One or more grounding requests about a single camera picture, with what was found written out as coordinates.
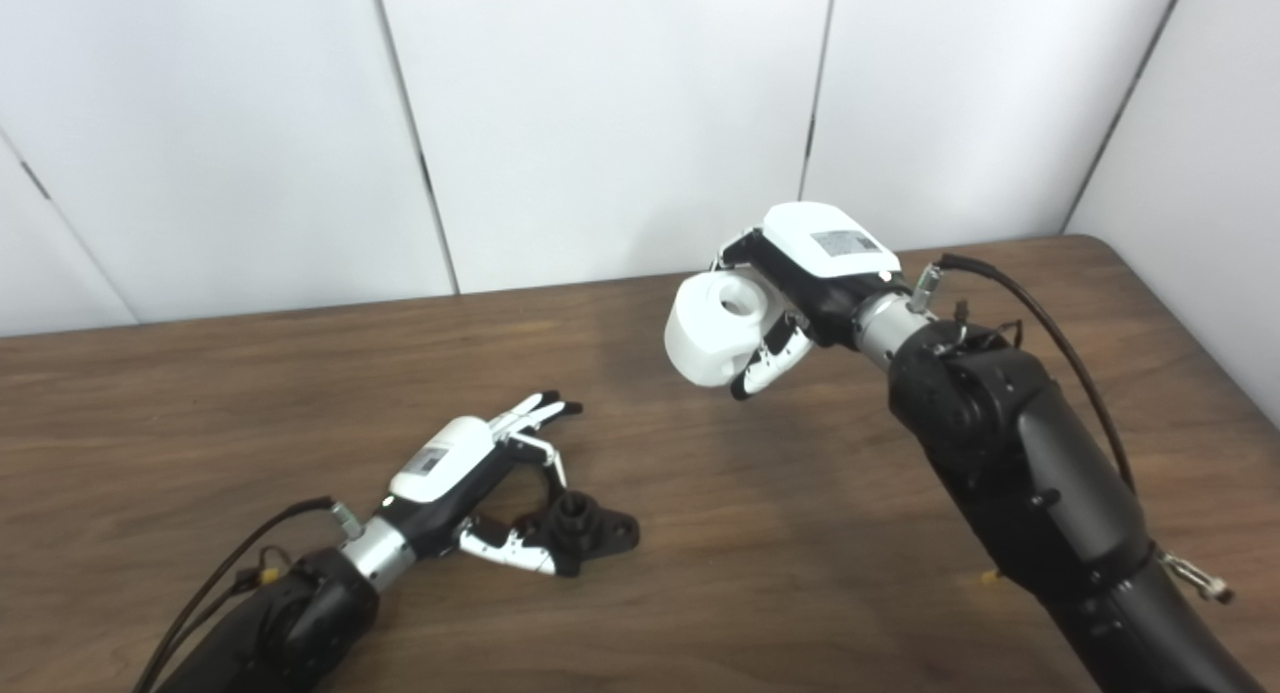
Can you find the round white piece with holes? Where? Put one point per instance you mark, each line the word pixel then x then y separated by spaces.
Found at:
pixel 705 333

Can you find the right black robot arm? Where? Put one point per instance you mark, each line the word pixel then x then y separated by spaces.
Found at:
pixel 1040 473

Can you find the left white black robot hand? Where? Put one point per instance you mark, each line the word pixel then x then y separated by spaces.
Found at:
pixel 445 463

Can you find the black flanged holder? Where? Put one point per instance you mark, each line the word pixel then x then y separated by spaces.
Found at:
pixel 600 533

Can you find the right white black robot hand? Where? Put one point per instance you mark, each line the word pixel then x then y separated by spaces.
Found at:
pixel 830 243

